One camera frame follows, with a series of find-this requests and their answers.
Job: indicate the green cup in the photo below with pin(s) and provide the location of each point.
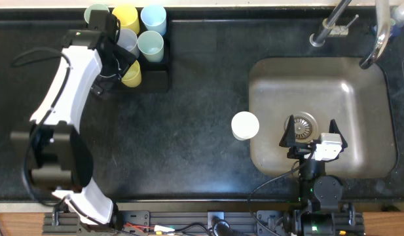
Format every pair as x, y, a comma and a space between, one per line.
151, 46
95, 9

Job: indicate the pink cup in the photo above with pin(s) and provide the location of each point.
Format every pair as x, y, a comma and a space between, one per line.
129, 41

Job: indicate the white cup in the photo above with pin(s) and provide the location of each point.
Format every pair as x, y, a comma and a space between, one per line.
245, 125

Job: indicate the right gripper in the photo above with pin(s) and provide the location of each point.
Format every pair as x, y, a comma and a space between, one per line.
300, 152

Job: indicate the mounting rail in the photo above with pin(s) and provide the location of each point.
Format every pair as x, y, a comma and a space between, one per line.
188, 219

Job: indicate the black tray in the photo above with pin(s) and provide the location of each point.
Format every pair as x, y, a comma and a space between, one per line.
156, 78

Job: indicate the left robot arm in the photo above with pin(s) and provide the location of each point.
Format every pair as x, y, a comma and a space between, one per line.
74, 85

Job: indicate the steel sink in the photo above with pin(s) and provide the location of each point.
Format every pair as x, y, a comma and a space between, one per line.
352, 98

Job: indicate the yellow cup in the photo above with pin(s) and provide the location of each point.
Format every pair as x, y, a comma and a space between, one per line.
126, 16
133, 77

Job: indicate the light blue cup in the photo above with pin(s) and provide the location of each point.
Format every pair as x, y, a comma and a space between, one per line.
153, 18

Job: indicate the steel tap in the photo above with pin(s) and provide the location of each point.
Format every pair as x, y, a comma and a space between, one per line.
383, 29

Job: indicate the blue soap bottle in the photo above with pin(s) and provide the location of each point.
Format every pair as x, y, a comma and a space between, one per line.
401, 14

